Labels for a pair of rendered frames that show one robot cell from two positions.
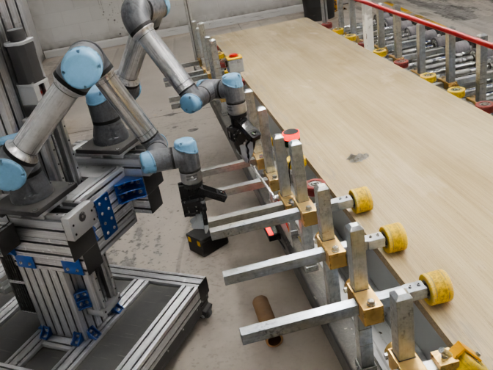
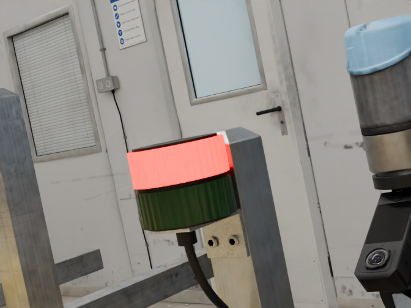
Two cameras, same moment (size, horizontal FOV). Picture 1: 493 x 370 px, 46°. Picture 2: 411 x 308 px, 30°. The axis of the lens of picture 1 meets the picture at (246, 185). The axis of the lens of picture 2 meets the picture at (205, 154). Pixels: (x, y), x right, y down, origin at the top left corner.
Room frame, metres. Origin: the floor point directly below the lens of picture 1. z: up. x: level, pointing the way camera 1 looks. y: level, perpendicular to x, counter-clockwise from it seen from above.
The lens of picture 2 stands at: (2.28, -0.48, 1.12)
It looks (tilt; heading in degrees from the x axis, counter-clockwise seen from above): 3 degrees down; 138
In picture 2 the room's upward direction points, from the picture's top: 11 degrees counter-clockwise
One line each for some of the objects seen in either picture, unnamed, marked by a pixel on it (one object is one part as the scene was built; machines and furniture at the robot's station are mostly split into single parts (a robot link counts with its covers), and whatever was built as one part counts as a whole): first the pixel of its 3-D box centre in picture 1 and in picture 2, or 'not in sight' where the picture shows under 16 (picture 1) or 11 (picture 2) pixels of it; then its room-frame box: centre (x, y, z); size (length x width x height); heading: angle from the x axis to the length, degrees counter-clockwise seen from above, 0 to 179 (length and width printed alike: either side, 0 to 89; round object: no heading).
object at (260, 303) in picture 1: (267, 320); not in sight; (2.25, 0.01, 0.04); 0.30 x 0.08 x 0.08; 7
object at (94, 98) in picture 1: (102, 101); not in sight; (2.36, 0.52, 1.21); 0.13 x 0.12 x 0.14; 149
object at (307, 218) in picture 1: (304, 208); not in sight; (1.65, -0.17, 0.95); 0.13 x 0.06 x 0.05; 7
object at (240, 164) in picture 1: (239, 164); not in sight; (2.36, 0.01, 0.82); 0.43 x 0.03 x 0.04; 97
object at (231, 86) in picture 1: (232, 88); not in sight; (2.19, -0.01, 1.22); 0.09 x 0.08 x 0.11; 59
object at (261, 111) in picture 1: (269, 162); not in sight; (2.16, -0.11, 0.89); 0.03 x 0.03 x 0.48; 7
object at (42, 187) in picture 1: (28, 182); not in sight; (1.92, 0.76, 1.09); 0.15 x 0.15 x 0.10
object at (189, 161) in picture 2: (290, 134); (178, 161); (1.92, -0.18, 1.10); 0.06 x 0.06 x 0.02
